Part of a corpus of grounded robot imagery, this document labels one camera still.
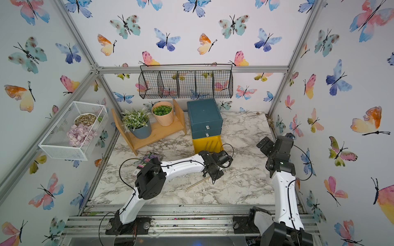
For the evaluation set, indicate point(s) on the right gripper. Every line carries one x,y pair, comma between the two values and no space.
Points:
271,145

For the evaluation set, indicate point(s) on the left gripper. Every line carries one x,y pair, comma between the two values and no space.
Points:
215,178

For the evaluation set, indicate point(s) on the yellow bottom drawer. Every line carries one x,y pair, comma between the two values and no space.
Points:
210,144

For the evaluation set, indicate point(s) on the teal top drawer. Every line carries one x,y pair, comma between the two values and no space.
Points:
205,126

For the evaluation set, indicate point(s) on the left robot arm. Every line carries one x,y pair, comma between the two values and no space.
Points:
156,175

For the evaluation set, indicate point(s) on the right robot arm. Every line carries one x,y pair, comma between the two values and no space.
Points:
287,228

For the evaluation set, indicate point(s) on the teal drawer cabinet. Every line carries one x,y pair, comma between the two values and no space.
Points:
204,110

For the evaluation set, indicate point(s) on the wooden shelf stand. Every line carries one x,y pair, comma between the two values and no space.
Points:
158,132

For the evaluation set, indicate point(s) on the peach pot green plant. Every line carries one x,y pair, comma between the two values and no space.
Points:
163,113

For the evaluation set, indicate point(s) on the blue pot white-flowered plant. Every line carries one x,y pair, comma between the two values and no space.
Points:
137,122

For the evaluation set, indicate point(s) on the bowl of pebbles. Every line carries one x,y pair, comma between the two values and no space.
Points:
87,119

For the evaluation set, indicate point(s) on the pink artificial flowers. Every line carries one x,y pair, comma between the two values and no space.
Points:
80,136

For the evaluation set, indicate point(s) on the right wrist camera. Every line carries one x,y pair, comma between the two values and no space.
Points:
290,135

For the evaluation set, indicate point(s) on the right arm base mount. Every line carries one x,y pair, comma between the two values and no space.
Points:
249,223

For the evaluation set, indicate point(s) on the black wire wall basket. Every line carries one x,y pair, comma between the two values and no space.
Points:
190,81

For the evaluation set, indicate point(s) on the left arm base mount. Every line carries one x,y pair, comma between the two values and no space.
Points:
140,226

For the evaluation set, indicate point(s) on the white mesh wall basket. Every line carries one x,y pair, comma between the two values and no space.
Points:
55,144

